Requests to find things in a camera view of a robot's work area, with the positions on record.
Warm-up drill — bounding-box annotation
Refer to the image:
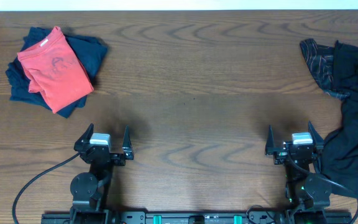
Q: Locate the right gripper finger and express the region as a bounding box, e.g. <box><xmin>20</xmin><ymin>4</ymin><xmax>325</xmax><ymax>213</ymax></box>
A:
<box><xmin>265</xmin><ymin>125</ymin><xmax>275</xmax><ymax>155</ymax></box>
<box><xmin>308</xmin><ymin>121</ymin><xmax>324</xmax><ymax>151</ymax></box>

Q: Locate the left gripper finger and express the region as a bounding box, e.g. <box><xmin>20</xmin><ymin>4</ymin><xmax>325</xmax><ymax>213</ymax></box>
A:
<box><xmin>73</xmin><ymin>123</ymin><xmax>94</xmax><ymax>152</ymax></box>
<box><xmin>122</xmin><ymin>126</ymin><xmax>134</xmax><ymax>160</ymax></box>

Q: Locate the plain black t-shirt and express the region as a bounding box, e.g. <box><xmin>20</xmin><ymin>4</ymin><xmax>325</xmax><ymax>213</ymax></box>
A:
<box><xmin>322</xmin><ymin>42</ymin><xmax>358</xmax><ymax>198</ymax></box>

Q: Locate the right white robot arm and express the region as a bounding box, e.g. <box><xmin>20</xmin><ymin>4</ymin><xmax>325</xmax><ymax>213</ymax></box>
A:
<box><xmin>265</xmin><ymin>123</ymin><xmax>332</xmax><ymax>223</ymax></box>

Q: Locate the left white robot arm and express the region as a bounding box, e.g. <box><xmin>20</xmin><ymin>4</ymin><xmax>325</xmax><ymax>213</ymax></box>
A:
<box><xmin>70</xmin><ymin>124</ymin><xmax>134</xmax><ymax>223</ymax></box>

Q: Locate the red folded t-shirt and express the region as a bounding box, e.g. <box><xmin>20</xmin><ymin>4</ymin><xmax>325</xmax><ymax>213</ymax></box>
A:
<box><xmin>17</xmin><ymin>26</ymin><xmax>94</xmax><ymax>113</ymax></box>

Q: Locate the black patterned printed shirt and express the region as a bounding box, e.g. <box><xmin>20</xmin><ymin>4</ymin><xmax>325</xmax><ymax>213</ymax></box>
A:
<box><xmin>300</xmin><ymin>39</ymin><xmax>350</xmax><ymax>100</ymax></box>

